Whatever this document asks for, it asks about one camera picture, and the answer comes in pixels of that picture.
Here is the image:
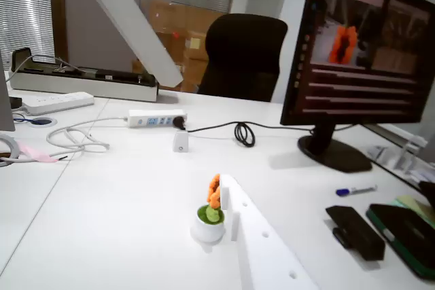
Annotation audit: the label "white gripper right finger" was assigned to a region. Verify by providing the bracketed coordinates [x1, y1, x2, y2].
[220, 174, 320, 290]

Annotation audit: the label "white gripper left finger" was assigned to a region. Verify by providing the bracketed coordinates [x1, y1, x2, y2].
[72, 0, 185, 88]

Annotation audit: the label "crochet sunflower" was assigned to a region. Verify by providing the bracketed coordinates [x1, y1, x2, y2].
[190, 173, 227, 253]

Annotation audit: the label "brown cardboard box stack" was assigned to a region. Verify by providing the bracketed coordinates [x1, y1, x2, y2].
[131, 0, 227, 94]

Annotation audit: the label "white power strip blue sockets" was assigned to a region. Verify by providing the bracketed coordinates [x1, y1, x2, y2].
[128, 109, 188, 130]

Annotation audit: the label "black rectangular box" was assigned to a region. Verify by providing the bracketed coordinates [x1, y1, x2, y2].
[325, 204, 387, 262]

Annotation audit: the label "plain white power strip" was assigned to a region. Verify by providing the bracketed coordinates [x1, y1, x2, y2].
[20, 91, 95, 116]

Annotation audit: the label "black office chair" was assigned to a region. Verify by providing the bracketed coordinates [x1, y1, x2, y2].
[198, 13, 289, 103]

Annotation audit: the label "small white adapter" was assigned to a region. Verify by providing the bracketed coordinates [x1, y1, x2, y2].
[172, 130, 190, 153]

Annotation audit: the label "blue capped marker pen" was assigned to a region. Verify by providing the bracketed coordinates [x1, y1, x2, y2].
[335, 184, 379, 198]

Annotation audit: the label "grey computer monitor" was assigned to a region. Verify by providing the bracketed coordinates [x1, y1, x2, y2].
[0, 48, 16, 132]

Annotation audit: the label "black tablet green case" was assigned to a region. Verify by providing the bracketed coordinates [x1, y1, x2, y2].
[366, 203, 435, 280]

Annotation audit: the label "pink soft strip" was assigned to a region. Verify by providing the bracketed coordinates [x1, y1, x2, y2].
[17, 143, 69, 165]

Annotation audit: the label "yellow green sticky notes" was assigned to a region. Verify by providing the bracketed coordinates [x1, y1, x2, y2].
[394, 194, 435, 230]

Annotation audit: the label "white tape roll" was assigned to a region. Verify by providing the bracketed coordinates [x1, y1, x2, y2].
[0, 133, 22, 168]

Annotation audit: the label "white plastic parts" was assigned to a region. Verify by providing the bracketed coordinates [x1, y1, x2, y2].
[366, 135, 428, 179]

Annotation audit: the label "black computer monitor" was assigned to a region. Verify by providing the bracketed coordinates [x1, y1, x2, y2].
[279, 0, 435, 174]

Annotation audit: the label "white desk cable tray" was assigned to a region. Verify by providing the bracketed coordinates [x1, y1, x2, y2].
[9, 48, 160, 103]

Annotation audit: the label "white power strip cable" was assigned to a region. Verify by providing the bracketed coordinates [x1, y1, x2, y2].
[46, 115, 130, 156]

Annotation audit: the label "black monitor power cable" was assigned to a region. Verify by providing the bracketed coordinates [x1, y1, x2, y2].
[173, 115, 354, 149]

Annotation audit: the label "round desk cable grommet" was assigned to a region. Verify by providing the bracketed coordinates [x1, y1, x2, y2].
[29, 116, 56, 128]

